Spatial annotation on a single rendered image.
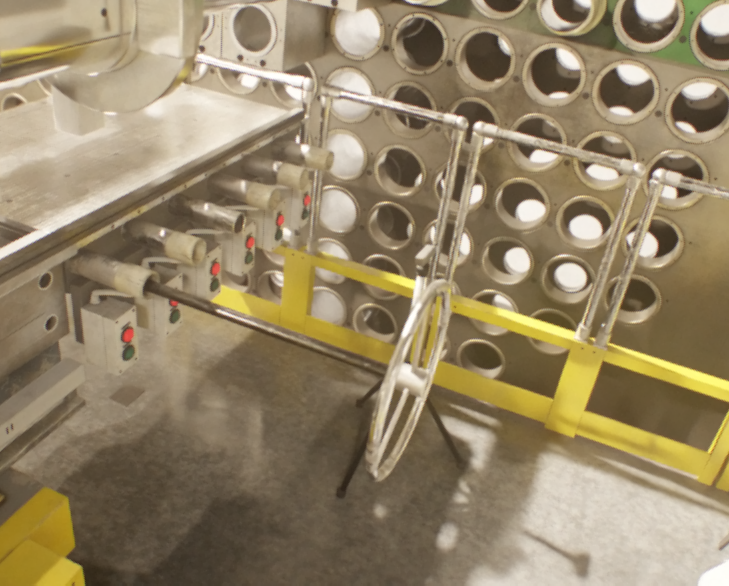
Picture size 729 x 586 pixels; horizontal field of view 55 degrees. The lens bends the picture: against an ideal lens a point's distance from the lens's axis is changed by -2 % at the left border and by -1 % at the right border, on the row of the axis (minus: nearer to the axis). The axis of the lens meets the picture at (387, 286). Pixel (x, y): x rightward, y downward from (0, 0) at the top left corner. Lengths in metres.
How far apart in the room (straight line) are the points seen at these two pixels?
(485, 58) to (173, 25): 2.66
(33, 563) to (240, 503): 0.94
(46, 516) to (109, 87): 0.77
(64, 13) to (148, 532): 1.47
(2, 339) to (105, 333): 0.21
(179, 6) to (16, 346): 0.79
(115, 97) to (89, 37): 0.17
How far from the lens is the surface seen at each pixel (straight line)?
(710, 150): 3.03
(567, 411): 2.61
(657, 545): 2.45
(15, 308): 1.56
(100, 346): 1.67
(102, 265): 1.56
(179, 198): 1.84
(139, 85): 1.27
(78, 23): 1.14
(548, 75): 3.62
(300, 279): 2.69
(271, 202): 1.94
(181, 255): 1.64
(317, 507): 2.22
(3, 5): 1.05
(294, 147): 2.21
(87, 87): 1.34
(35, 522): 1.46
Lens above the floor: 1.67
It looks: 31 degrees down
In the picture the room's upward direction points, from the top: 9 degrees clockwise
